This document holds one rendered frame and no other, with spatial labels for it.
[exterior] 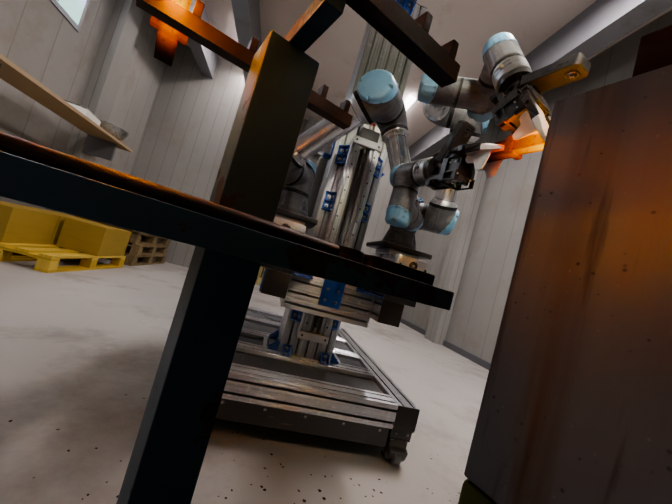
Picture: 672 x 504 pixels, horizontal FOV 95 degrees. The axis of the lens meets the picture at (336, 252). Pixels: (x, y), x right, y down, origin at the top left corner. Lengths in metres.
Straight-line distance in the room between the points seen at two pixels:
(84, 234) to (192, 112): 3.29
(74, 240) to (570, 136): 3.94
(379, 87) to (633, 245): 0.85
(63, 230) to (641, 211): 4.06
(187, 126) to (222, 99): 0.79
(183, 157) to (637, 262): 6.15
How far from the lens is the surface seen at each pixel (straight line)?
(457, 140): 0.88
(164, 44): 0.60
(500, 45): 0.94
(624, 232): 0.38
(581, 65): 0.80
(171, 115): 6.53
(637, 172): 0.40
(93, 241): 3.93
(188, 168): 6.18
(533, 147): 0.75
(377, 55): 1.77
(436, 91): 0.97
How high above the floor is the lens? 0.65
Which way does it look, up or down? 3 degrees up
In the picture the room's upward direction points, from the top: 16 degrees clockwise
